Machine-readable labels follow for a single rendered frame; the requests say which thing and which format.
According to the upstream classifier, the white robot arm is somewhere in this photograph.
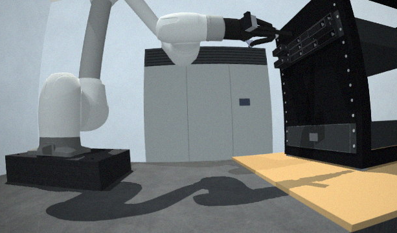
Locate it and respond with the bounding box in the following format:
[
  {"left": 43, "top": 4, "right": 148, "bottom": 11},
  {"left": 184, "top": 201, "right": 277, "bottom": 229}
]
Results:
[{"left": 27, "top": 0, "right": 225, "bottom": 157}]

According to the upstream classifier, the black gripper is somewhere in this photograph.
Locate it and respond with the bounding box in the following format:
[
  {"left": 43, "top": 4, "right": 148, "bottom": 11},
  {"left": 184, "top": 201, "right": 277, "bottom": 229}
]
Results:
[{"left": 223, "top": 18, "right": 292, "bottom": 48}]

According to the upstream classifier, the tan wooden board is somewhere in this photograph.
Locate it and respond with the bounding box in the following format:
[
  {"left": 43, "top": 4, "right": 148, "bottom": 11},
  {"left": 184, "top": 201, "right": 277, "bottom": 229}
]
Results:
[{"left": 232, "top": 152, "right": 397, "bottom": 232}]

